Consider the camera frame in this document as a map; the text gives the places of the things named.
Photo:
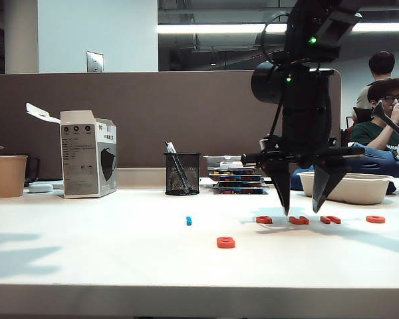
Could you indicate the black white pen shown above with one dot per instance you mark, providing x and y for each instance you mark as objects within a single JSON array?
[{"x": 170, "y": 148}]

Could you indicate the orange letter u magnet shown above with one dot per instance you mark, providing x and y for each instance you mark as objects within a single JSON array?
[{"x": 299, "y": 220}]

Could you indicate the seated person green shirt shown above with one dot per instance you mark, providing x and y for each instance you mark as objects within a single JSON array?
[{"x": 365, "y": 133}]

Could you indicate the orange letter c magnet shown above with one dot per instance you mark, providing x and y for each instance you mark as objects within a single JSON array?
[{"x": 375, "y": 219}]

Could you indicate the brown paper cup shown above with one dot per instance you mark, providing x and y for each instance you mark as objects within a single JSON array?
[{"x": 8, "y": 177}]

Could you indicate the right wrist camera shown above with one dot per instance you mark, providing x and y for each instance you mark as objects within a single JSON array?
[{"x": 266, "y": 143}]

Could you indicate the orange letter n magnet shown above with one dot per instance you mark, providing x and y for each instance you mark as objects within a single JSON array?
[{"x": 330, "y": 220}]

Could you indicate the grey white mask box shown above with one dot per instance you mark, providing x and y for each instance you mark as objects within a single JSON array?
[{"x": 79, "y": 159}]

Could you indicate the standing person light shirt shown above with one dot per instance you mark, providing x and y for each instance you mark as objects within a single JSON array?
[{"x": 381, "y": 63}]

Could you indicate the white oblong pulp tray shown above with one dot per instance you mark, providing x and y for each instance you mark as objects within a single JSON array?
[{"x": 362, "y": 191}]

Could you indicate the metal wall switch plate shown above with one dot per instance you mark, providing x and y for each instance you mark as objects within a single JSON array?
[{"x": 94, "y": 62}]

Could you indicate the blue letter i magnet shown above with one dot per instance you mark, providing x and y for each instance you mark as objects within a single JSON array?
[{"x": 189, "y": 221}]

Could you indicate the black mesh pen holder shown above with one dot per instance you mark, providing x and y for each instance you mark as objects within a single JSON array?
[{"x": 183, "y": 179}]

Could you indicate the brown desk partition panel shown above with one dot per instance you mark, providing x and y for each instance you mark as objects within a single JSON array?
[{"x": 153, "y": 116}]

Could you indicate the long ceiling light strip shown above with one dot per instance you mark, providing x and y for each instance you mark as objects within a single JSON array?
[{"x": 203, "y": 29}]

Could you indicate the white round pillar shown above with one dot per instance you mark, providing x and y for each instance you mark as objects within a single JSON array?
[{"x": 21, "y": 36}]

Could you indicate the orange letter s magnet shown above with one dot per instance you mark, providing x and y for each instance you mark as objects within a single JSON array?
[{"x": 226, "y": 243}]

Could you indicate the small white plastic case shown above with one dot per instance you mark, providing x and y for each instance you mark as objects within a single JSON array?
[{"x": 40, "y": 188}]

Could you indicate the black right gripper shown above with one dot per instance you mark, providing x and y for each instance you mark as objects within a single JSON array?
[{"x": 306, "y": 139}]

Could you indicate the grey metal bracket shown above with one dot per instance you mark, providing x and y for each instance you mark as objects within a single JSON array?
[{"x": 384, "y": 116}]

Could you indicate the orange letter a magnet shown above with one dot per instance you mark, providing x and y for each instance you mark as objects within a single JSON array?
[{"x": 264, "y": 219}]

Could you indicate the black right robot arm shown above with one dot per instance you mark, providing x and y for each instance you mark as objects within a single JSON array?
[{"x": 302, "y": 89}]

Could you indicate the dark drinking glass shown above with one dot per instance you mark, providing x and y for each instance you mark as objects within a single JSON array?
[{"x": 33, "y": 169}]

